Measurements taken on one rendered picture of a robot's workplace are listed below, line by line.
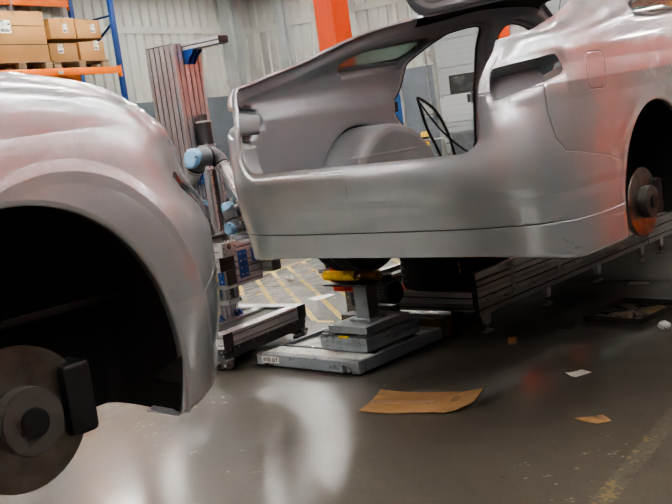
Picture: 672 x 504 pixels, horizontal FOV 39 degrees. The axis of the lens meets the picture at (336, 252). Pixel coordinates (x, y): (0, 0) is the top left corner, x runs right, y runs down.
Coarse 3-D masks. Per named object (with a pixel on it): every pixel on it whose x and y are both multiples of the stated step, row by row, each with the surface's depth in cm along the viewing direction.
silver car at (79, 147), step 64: (0, 128) 189; (64, 128) 200; (128, 128) 215; (0, 192) 188; (64, 192) 199; (128, 192) 213; (192, 192) 243; (0, 256) 222; (64, 256) 233; (128, 256) 217; (192, 256) 232; (0, 320) 208; (64, 320) 234; (128, 320) 237; (192, 320) 230; (0, 384) 199; (64, 384) 208; (128, 384) 244; (192, 384) 231; (0, 448) 199; (64, 448) 210
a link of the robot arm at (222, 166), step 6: (216, 150) 553; (216, 156) 552; (222, 156) 554; (216, 162) 553; (222, 162) 552; (228, 162) 556; (216, 168) 554; (222, 168) 552; (228, 168) 552; (222, 174) 552; (228, 174) 551; (228, 180) 550; (228, 186) 550; (234, 192) 547; (234, 198) 548
